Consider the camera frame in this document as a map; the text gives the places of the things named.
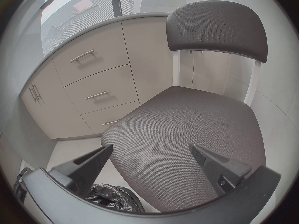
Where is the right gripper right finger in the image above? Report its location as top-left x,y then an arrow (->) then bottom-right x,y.
189,143 -> 253,198

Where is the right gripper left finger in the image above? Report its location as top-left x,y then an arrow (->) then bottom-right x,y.
50,144 -> 114,199

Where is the black plastic bag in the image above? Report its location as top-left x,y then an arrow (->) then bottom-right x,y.
85,183 -> 146,213

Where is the beige cabinet with drawers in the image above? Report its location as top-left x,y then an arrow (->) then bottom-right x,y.
21,13 -> 255,140

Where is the grey chair white frame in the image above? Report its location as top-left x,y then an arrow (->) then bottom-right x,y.
101,1 -> 268,213

